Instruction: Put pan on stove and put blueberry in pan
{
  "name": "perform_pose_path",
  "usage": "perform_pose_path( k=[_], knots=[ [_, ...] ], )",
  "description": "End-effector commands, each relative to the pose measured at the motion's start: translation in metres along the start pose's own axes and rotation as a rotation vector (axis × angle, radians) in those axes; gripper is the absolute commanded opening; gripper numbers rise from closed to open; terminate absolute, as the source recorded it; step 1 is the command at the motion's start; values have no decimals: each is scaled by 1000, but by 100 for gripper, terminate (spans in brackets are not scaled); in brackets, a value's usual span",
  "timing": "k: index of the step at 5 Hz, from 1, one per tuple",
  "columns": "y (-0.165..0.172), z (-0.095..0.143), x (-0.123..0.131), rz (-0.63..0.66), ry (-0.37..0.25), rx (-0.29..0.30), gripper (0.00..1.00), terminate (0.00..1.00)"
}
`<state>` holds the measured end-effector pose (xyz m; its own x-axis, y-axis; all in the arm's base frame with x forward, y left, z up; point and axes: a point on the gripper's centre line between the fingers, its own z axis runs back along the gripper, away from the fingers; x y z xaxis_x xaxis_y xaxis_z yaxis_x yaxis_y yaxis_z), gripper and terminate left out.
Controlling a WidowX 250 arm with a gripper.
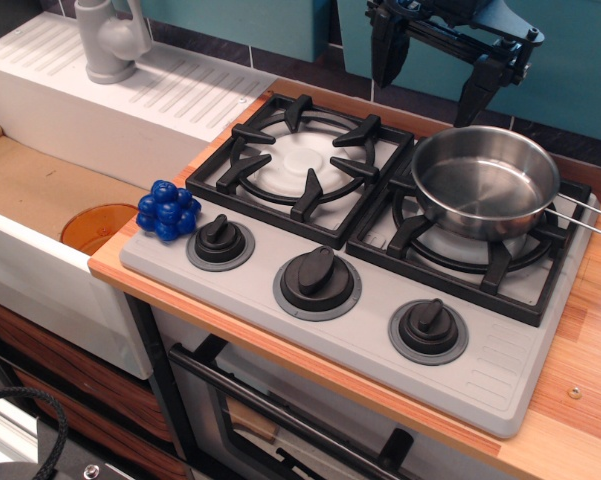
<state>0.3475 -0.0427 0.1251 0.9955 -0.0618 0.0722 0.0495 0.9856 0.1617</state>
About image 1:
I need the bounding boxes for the black left stove knob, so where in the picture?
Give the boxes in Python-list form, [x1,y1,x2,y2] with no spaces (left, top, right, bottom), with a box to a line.
[186,214,255,272]

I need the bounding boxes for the teal cabinet right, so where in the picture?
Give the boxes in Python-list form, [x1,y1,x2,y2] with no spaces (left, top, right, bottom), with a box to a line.
[337,1,601,140]

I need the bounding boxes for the black right stove knob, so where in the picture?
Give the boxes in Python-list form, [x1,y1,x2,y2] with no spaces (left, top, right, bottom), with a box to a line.
[388,298,469,366]

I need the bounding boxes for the black right burner grate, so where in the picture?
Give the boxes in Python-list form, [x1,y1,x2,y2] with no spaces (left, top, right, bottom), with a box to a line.
[346,148,595,327]

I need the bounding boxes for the orange plastic sink drain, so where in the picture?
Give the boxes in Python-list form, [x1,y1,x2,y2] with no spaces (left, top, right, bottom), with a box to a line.
[60,203,137,255]

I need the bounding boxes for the grey toy stove top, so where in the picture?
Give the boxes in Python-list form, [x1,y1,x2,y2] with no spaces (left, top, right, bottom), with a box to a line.
[120,94,598,438]

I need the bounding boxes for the black stove knob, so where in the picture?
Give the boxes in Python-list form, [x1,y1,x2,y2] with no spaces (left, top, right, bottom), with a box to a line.
[388,298,469,366]
[273,246,362,322]
[186,214,255,272]

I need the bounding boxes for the blue toy blueberry cluster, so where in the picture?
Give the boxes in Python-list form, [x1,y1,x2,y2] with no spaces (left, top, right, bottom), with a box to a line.
[136,180,201,242]

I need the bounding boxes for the stainless steel pan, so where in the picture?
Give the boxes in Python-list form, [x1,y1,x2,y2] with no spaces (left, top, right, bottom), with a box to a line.
[411,125,601,241]

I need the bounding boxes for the black left burner grate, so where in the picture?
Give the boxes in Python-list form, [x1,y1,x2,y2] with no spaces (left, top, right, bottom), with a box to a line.
[186,94,414,249]

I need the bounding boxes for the teal cabinet left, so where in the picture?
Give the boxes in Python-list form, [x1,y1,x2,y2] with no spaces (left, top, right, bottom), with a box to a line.
[141,0,331,62]

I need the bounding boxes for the teal cabinet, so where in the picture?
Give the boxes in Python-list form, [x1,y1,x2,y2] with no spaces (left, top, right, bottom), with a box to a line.
[141,0,331,62]
[337,1,601,140]

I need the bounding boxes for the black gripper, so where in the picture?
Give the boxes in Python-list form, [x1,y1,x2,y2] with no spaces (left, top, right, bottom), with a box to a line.
[366,1,544,127]

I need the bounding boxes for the black burner grate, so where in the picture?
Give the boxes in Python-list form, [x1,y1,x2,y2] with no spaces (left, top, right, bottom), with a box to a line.
[346,148,595,327]
[186,94,414,249]

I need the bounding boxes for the oven door with black handle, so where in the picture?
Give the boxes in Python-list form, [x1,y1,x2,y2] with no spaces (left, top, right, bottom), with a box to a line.
[167,334,506,479]

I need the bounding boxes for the black braided cable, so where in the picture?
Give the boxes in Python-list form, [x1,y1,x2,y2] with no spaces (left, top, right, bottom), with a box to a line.
[0,386,70,480]

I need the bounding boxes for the wooden drawer fronts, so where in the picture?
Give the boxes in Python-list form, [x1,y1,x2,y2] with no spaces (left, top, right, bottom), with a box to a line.
[0,305,192,479]

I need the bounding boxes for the black middle stove knob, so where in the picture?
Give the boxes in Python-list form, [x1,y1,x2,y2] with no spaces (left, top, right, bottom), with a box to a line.
[273,246,362,322]

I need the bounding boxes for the white toy sink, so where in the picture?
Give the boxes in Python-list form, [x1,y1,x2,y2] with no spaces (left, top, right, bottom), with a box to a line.
[0,13,274,379]

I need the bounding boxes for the grey toy faucet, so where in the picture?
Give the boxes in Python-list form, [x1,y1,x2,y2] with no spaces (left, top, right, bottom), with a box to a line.
[74,0,152,85]

